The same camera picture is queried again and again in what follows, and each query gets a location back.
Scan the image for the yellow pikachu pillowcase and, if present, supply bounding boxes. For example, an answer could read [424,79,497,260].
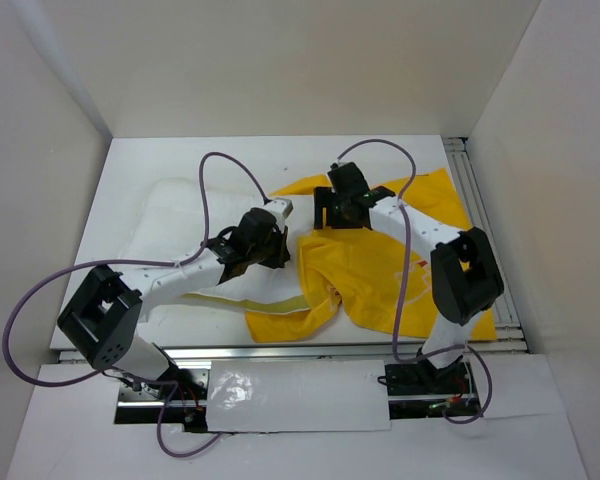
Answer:
[245,168,470,343]

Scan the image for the white pillow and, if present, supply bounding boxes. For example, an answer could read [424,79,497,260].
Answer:
[120,178,313,315]

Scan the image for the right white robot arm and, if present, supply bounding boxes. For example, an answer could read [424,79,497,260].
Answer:
[313,162,504,392]

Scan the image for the white cover plate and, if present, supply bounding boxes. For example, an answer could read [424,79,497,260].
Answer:
[206,360,391,433]

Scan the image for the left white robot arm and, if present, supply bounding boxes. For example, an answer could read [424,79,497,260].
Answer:
[57,198,293,399]

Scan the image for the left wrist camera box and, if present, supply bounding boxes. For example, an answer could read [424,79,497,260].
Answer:
[264,197,293,222]

